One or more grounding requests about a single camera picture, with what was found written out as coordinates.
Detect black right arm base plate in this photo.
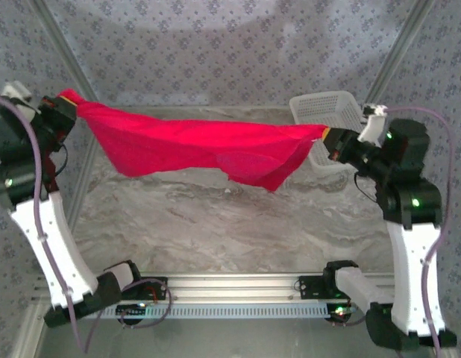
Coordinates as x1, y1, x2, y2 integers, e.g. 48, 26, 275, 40
298, 274, 351, 301

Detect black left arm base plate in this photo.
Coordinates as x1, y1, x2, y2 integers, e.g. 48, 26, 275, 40
120, 275, 169, 301

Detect white perforated plastic basket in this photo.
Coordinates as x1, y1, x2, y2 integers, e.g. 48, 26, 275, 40
289, 90, 373, 175

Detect aluminium frame leg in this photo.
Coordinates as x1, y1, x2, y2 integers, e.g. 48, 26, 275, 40
10, 304, 48, 358

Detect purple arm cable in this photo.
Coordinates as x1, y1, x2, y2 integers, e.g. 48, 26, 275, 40
329, 105, 457, 358
0, 93, 174, 354

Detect aluminium mounting rail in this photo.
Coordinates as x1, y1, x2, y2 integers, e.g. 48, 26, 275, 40
32, 273, 399, 302

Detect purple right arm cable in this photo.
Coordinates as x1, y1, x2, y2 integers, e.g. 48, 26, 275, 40
329, 105, 457, 358

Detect grey slotted cable duct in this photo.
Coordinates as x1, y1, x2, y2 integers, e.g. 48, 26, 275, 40
75, 302, 351, 321

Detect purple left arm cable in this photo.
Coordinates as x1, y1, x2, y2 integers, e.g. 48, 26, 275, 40
0, 93, 174, 354

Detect black controller board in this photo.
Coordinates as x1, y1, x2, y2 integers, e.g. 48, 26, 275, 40
327, 304, 357, 324
116, 304, 148, 321

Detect red t-shirt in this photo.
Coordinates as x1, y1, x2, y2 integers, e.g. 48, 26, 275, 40
57, 88, 328, 193

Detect aluminium frame post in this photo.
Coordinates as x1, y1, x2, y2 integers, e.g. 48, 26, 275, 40
28, 0, 99, 101
364, 0, 436, 104

